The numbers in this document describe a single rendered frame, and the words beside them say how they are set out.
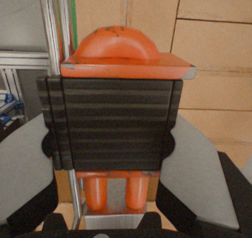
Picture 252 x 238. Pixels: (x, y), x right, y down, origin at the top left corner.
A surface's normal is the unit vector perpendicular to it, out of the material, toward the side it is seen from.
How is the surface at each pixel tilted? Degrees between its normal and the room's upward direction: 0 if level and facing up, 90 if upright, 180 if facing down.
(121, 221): 0
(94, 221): 0
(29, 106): 0
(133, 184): 26
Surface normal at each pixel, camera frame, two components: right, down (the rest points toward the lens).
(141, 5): 0.04, 0.45
